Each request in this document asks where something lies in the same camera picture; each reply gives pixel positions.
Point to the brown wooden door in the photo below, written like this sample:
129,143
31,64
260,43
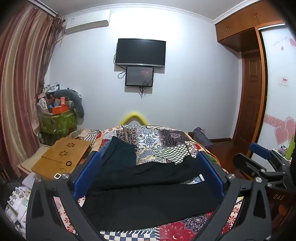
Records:
251,97

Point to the striped red curtain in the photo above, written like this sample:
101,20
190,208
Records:
20,81

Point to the white heart-print wardrobe door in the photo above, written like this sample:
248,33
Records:
279,104

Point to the black pants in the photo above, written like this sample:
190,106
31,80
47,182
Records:
148,185

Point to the grey bag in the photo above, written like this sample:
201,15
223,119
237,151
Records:
202,138

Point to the orange box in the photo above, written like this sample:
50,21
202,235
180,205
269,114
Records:
60,109

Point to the green fabric basket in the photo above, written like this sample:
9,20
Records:
57,124

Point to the blue jeans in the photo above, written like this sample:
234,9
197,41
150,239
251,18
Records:
104,149

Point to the white air conditioner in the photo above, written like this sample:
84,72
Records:
87,22

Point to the patchwork printed bedspread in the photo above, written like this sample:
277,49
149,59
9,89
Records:
161,143

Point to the black wall television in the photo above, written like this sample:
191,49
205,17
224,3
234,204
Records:
140,52

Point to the small black wall monitor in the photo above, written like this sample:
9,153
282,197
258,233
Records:
139,76

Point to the beige red-flower quilt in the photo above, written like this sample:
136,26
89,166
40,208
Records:
60,208

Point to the dark teal garment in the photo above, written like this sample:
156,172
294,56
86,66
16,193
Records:
120,153

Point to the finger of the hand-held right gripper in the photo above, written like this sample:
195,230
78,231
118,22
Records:
245,164
262,150

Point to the wooden overhead cabinet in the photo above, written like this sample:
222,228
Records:
240,25

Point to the pile of clothes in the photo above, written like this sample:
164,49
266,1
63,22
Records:
47,92

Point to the small red box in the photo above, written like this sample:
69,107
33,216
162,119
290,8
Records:
62,101

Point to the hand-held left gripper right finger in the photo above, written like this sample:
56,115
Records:
211,172

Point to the pile of white boxes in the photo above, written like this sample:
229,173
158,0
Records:
18,204

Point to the grey bolster pillow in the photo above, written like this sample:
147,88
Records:
76,102

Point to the tan wooden board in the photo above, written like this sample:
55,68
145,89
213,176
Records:
31,160

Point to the green bottle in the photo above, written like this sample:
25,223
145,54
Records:
290,149

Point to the wooden lap desk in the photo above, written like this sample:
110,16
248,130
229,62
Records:
60,155

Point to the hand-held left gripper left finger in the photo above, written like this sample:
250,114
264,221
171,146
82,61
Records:
86,176

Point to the small white clock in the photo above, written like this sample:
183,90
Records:
57,176

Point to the yellow foam guard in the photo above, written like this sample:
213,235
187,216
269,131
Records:
134,115

